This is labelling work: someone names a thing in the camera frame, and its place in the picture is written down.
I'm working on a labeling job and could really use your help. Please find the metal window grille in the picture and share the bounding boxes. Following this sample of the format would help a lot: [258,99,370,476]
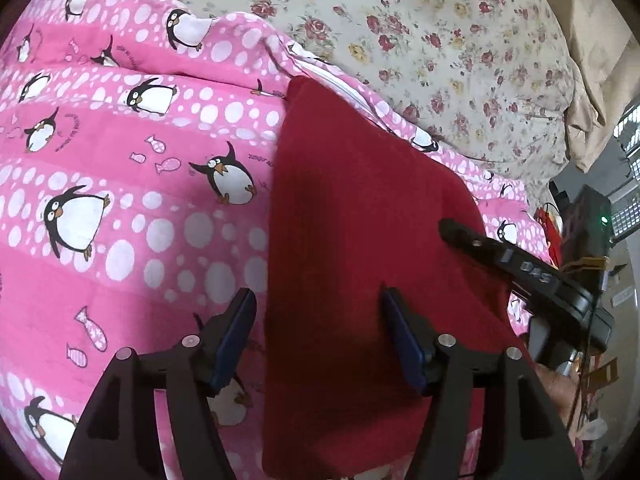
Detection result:
[612,102,640,235]

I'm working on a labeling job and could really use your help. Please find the person's right hand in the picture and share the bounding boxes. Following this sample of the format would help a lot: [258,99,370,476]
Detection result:
[534,362,577,428]

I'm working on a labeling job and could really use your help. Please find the dark red garment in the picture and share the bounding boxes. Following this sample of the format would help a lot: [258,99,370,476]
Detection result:
[261,75,546,480]

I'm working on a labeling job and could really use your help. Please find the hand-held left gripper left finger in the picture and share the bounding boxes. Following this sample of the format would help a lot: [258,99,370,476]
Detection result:
[59,287,258,480]

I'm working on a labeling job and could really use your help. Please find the pink penguin print blanket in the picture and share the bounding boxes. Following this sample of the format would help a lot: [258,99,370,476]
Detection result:
[0,0,586,480]

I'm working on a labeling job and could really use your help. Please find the beige cloth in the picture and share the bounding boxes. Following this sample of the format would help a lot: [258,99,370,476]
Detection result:
[555,0,640,175]

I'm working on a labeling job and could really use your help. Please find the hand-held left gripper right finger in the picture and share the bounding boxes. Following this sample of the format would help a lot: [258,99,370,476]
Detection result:
[381,287,584,480]

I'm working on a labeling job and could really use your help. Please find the floral bedsheet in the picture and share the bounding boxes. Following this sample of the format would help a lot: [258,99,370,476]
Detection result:
[47,0,576,206]

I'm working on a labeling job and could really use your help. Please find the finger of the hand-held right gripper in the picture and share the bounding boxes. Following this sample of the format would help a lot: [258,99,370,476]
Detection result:
[438,217,567,295]

